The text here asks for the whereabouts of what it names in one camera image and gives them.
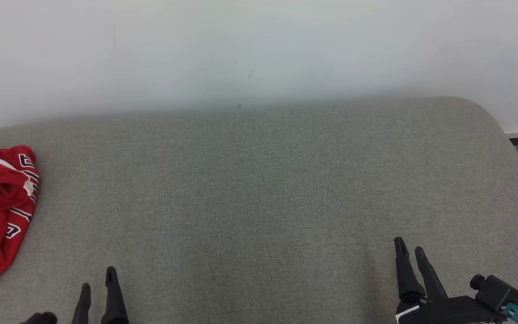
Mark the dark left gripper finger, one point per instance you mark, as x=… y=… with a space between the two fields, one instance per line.
x=114 y=301
x=83 y=308

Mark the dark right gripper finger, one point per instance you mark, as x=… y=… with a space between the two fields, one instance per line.
x=405 y=279
x=430 y=281

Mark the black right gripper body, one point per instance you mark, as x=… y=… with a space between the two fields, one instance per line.
x=452 y=312

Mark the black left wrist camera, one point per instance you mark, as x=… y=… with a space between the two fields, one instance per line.
x=41 y=318

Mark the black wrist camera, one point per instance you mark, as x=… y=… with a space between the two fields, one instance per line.
x=41 y=318
x=497 y=290

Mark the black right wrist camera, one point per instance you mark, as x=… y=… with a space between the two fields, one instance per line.
x=497 y=290

